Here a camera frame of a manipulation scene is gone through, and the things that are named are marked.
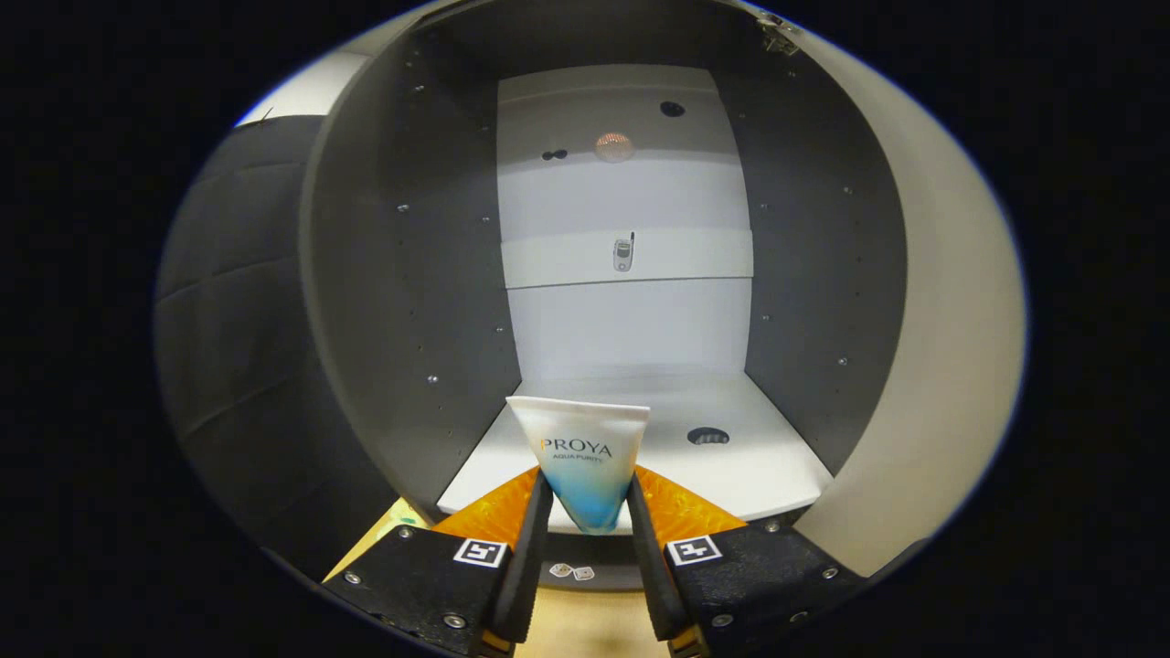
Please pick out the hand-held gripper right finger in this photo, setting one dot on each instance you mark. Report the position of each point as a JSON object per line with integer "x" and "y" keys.
{"x": 651, "y": 567}

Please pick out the white cabinet shelf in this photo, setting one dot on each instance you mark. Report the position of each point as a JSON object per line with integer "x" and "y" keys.
{"x": 759, "y": 457}

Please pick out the black backdrop cloth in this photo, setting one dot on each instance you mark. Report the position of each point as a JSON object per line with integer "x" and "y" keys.
{"x": 238, "y": 347}

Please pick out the metal cabinet hinge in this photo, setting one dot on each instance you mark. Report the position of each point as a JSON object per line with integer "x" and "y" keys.
{"x": 777, "y": 32}

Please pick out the grey cabinet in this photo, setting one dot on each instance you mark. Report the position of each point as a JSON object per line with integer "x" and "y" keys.
{"x": 411, "y": 274}

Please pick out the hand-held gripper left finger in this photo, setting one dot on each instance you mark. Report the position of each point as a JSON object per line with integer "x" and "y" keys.
{"x": 526, "y": 567}

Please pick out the white blue cosmetic tube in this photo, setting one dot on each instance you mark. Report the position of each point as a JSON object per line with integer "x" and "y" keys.
{"x": 585, "y": 457}

